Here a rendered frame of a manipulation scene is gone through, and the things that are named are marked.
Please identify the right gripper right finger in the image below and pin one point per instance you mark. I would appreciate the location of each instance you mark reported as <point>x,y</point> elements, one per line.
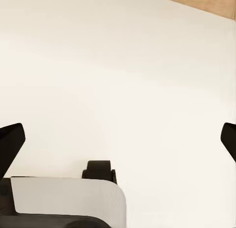
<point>228,138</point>

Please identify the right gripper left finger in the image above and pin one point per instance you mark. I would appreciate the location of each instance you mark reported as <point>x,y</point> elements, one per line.
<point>12,138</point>

